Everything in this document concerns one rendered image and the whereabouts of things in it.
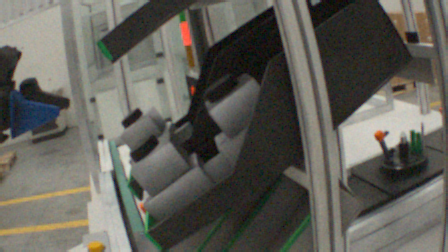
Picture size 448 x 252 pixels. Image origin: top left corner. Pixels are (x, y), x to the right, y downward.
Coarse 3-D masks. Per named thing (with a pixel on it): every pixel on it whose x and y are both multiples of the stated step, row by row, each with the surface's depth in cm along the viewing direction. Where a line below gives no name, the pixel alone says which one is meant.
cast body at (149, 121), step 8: (136, 112) 59; (144, 112) 60; (152, 112) 60; (128, 120) 59; (136, 120) 59; (144, 120) 58; (152, 120) 58; (160, 120) 61; (128, 128) 59; (136, 128) 58; (144, 128) 58; (152, 128) 58; (160, 128) 59; (168, 128) 60; (176, 128) 62; (184, 128) 60; (192, 128) 60; (128, 136) 59; (136, 136) 59; (144, 136) 59; (160, 136) 59; (176, 136) 60; (184, 136) 60; (128, 144) 59
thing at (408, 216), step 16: (368, 160) 117; (416, 192) 89; (432, 192) 87; (384, 208) 87; (400, 208) 85; (416, 208) 87; (432, 208) 88; (352, 224) 85; (368, 224) 83; (384, 224) 85; (400, 224) 86; (416, 224) 88; (432, 224) 89; (352, 240) 83; (368, 240) 84; (384, 240) 85; (400, 240) 87
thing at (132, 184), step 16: (256, 16) 64; (272, 16) 64; (240, 32) 64; (256, 32) 52; (208, 48) 65; (224, 48) 65; (240, 48) 52; (208, 64) 65; (224, 64) 52; (240, 64) 53; (208, 80) 65; (192, 96) 66; (192, 112) 66; (208, 112) 53; (208, 128) 54; (192, 144) 54
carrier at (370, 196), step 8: (352, 176) 107; (352, 184) 102; (360, 184) 101; (368, 184) 99; (360, 192) 96; (368, 192) 95; (376, 192) 94; (368, 200) 91; (376, 200) 90; (384, 200) 89; (368, 208) 88
